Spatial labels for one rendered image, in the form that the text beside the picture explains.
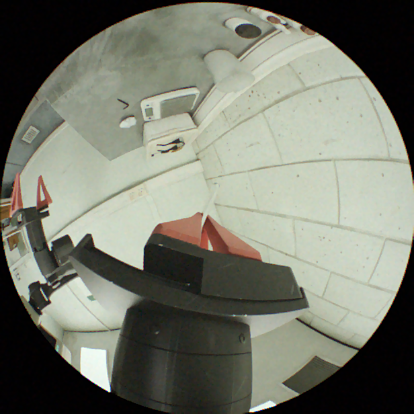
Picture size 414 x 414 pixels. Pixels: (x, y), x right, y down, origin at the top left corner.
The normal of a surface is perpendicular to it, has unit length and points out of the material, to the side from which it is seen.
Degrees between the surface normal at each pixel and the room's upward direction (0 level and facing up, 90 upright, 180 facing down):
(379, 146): 90
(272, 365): 180
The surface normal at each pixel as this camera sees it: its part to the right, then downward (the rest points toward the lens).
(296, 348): -0.35, -0.91
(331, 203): -0.86, 0.41
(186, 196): 0.38, 0.10
